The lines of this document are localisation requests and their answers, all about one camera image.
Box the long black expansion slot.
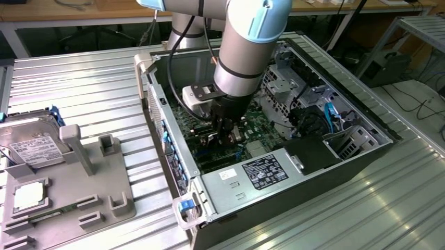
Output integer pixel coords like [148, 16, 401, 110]
[199, 155, 240, 167]
[203, 161, 246, 173]

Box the black floor cable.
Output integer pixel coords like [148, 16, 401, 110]
[381, 84, 445, 120]

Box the green motherboard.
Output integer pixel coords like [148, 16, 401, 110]
[168, 97, 288, 175]

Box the metal power supply unit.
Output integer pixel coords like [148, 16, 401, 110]
[200, 149, 306, 217]

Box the hard disk with blue carrier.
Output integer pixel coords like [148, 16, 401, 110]
[0, 105, 72, 167]

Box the black office chair base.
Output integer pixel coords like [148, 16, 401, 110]
[55, 24, 136, 53]

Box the metal drive cage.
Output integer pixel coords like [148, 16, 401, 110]
[259, 64, 330, 139]

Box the thick black gripper cable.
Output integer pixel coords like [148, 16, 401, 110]
[203, 17, 220, 66]

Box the graphics card with metal bracket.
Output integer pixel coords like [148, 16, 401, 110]
[190, 124, 244, 146]

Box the black wire bundle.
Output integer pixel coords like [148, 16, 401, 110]
[290, 108, 327, 138]

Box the grey parts rack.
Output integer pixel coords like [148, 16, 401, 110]
[0, 124, 137, 250]

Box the open black PC case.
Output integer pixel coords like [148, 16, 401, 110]
[133, 37, 403, 250]

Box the metal disk bay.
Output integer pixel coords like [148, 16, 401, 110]
[322, 124, 374, 160]

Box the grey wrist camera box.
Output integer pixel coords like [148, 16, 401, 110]
[180, 83, 223, 121]

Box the silver chipset heatsink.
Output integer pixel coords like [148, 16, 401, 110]
[246, 142, 270, 157]

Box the wooden desk with white frame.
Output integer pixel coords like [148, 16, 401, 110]
[0, 0, 437, 59]

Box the thin grey hanging cable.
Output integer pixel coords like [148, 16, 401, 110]
[140, 9, 157, 46]

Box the grey coiled cable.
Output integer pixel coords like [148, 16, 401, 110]
[55, 0, 95, 11]

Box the silver CPU chip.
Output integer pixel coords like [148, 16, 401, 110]
[12, 182, 52, 209]

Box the blue disk wire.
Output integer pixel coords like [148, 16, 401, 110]
[324, 102, 337, 135]

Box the metal slat side table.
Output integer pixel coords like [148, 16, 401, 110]
[357, 14, 445, 79]

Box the black camera cable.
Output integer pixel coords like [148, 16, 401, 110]
[168, 14, 210, 119]

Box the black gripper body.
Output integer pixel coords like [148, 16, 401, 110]
[210, 94, 252, 127]

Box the green RAM stick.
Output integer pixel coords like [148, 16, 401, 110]
[29, 204, 76, 224]

